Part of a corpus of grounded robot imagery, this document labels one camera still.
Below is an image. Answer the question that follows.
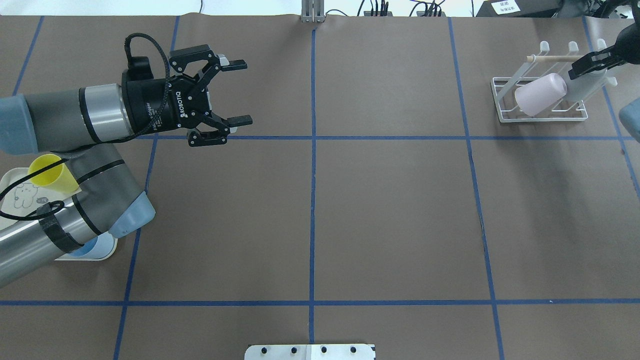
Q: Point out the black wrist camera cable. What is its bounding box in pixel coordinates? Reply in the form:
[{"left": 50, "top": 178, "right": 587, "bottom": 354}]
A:
[{"left": 0, "top": 33, "right": 172, "bottom": 222}]

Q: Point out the black laptop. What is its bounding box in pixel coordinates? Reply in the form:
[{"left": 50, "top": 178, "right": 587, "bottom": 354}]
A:
[{"left": 475, "top": 0, "right": 563, "bottom": 18}]

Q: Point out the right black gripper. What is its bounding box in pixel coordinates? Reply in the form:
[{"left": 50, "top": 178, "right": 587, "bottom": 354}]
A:
[{"left": 568, "top": 22, "right": 640, "bottom": 80}]

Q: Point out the grey plastic cup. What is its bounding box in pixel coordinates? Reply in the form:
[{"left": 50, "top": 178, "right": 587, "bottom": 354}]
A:
[{"left": 560, "top": 70, "right": 608, "bottom": 103}]

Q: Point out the aluminium frame post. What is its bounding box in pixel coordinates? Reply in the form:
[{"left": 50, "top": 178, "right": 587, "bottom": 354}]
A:
[{"left": 301, "top": 0, "right": 326, "bottom": 24}]

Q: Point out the white pedestal column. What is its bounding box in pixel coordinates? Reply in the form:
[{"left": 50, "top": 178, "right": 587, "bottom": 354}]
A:
[{"left": 244, "top": 343, "right": 377, "bottom": 360}]

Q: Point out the cream plastic tray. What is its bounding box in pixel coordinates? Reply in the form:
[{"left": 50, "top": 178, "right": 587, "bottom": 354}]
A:
[{"left": 1, "top": 180, "right": 82, "bottom": 261}]

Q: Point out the white wire cup rack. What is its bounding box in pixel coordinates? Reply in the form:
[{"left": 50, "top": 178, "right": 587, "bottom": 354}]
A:
[{"left": 490, "top": 41, "right": 618, "bottom": 125}]

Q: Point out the yellow plastic cup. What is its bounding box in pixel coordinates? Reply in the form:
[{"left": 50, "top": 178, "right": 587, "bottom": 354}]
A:
[{"left": 27, "top": 153, "right": 79, "bottom": 194}]

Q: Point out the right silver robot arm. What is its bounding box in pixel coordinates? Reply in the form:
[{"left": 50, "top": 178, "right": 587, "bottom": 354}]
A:
[{"left": 568, "top": 20, "right": 640, "bottom": 142}]

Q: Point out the pink plastic cup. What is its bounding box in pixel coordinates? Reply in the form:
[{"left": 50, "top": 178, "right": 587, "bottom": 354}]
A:
[{"left": 514, "top": 73, "right": 567, "bottom": 117}]

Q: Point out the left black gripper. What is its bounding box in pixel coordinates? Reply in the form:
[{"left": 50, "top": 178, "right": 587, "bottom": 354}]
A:
[{"left": 122, "top": 55, "right": 254, "bottom": 147}]

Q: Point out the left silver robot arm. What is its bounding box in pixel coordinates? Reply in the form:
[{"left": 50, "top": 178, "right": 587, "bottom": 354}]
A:
[{"left": 1, "top": 47, "right": 253, "bottom": 286}]

